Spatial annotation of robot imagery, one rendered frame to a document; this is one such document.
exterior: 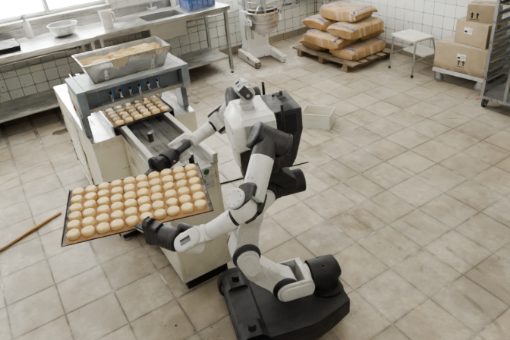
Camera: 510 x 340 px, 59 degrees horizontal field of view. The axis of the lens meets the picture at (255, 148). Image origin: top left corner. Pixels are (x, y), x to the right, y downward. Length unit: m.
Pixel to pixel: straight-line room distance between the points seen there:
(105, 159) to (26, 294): 1.01
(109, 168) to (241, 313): 1.28
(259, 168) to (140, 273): 1.72
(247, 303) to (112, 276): 1.05
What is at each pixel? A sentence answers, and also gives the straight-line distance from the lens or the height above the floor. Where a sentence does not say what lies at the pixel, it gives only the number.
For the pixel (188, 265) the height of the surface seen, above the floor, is 0.21.
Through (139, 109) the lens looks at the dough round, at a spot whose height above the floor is 0.92.
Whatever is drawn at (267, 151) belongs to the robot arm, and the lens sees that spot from 1.68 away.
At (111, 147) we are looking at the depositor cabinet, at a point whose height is 0.77.
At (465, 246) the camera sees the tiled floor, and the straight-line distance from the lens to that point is 3.31.
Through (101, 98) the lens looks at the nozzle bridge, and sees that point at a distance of 3.01.
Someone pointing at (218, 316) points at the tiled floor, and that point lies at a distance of 2.82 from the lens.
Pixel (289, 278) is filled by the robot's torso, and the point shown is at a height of 0.35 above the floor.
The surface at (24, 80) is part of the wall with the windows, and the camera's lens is 6.17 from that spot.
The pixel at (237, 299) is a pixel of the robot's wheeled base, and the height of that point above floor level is 0.19.
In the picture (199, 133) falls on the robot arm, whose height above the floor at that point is 1.07.
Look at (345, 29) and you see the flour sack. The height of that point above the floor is 0.52.
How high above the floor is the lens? 2.13
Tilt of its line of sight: 30 degrees down
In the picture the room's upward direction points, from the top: 6 degrees counter-clockwise
